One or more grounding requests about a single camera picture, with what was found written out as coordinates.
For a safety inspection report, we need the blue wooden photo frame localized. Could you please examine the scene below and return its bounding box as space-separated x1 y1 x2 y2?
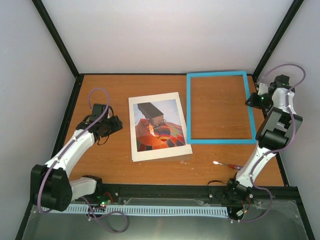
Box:
186 70 257 145

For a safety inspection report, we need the red purple handled screwdriver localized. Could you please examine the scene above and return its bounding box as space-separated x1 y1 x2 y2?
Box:
212 161 243 170

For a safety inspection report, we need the hot air balloon photo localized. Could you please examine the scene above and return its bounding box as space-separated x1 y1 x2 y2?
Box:
133 99 186 152

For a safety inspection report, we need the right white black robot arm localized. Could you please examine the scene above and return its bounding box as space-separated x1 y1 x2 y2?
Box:
224 74 303 203

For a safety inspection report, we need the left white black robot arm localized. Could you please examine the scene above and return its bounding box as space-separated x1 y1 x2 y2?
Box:
30 103 123 213

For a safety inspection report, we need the brown cardboard backing board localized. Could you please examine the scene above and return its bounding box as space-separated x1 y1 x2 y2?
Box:
138 154 192 163

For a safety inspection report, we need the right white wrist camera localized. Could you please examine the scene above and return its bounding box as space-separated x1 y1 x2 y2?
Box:
257 82 268 96

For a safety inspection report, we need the black enclosure frame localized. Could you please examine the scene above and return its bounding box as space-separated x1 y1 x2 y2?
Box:
14 0 316 240

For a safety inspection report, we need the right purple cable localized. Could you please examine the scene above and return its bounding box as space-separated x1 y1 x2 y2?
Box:
231 63 307 224

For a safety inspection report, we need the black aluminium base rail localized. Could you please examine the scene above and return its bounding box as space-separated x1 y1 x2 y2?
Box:
85 184 302 206

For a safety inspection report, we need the light blue slotted cable duct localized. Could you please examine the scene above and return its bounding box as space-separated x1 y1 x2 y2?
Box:
67 203 229 217

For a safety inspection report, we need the grey metal base plate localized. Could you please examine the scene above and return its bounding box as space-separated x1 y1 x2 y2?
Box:
22 198 314 240

